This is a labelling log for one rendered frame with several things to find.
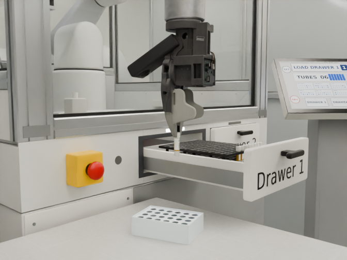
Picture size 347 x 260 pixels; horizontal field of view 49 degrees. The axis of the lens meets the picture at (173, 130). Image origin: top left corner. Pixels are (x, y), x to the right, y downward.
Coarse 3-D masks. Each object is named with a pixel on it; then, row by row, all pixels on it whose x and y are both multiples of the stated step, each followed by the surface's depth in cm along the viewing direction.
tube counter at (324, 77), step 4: (320, 76) 165; (324, 76) 165; (328, 76) 165; (332, 76) 166; (336, 76) 166; (340, 76) 166; (344, 76) 166; (324, 80) 164; (328, 80) 164; (332, 80) 164; (336, 80) 164; (340, 80) 164; (344, 80) 164
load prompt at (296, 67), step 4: (292, 64) 169; (296, 64) 169; (300, 64) 169; (304, 64) 169; (308, 64) 169; (312, 64) 169; (316, 64) 169; (320, 64) 169; (324, 64) 169; (328, 64) 170; (332, 64) 170; (336, 64) 170; (340, 64) 170; (344, 64) 170; (292, 68) 167; (296, 68) 167; (300, 68) 168; (304, 68) 168; (308, 68) 168; (312, 68) 168; (316, 68) 168; (320, 68) 168; (324, 68) 168; (328, 68) 168; (332, 68) 168; (336, 68) 169; (340, 68) 169; (344, 68) 169
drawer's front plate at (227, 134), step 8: (216, 128) 123; (224, 128) 126; (232, 128) 129; (240, 128) 133; (248, 128) 137; (256, 128) 141; (216, 136) 123; (224, 136) 126; (232, 136) 130; (240, 136) 133; (248, 136) 138; (256, 136) 142
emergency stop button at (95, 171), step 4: (92, 164) 81; (96, 164) 81; (100, 164) 82; (88, 168) 81; (92, 168) 81; (96, 168) 81; (100, 168) 82; (88, 172) 81; (92, 172) 81; (96, 172) 81; (100, 172) 82; (92, 176) 81; (96, 176) 81; (100, 176) 82
